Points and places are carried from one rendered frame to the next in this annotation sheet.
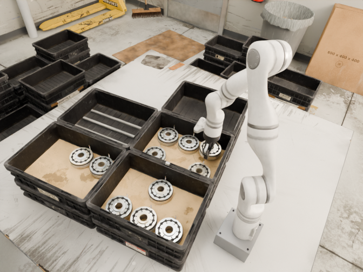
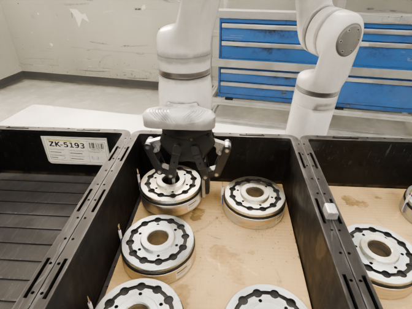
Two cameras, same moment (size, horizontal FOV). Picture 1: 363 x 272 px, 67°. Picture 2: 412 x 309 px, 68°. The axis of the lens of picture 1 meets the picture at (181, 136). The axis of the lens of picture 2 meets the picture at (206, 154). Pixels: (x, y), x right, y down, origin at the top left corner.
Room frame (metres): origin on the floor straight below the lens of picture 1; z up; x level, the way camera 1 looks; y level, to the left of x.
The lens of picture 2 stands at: (0.93, 0.27, 1.19)
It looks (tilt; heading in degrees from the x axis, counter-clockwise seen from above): 32 degrees down; 253
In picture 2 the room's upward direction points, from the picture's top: straight up
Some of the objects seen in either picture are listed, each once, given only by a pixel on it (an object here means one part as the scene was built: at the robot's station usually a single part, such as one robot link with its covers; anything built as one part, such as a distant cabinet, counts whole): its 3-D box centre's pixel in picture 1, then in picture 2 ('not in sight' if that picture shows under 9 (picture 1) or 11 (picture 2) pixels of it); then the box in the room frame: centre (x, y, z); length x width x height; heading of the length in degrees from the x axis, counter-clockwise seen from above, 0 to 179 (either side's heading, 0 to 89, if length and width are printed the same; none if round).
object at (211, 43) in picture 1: (224, 59); not in sight; (2.71, -0.40, 0.31); 0.40 x 0.30 x 0.34; 60
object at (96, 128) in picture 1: (111, 123); not in sight; (0.99, 0.36, 0.87); 0.40 x 0.30 x 0.11; 69
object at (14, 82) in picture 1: (32, 86); not in sight; (1.95, 1.37, 0.31); 0.40 x 0.30 x 0.34; 150
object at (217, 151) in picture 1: (210, 147); (171, 182); (0.87, -0.14, 0.88); 0.10 x 0.10 x 0.01
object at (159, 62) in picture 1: (154, 60); not in sight; (1.89, 0.25, 0.71); 0.22 x 0.19 x 0.01; 60
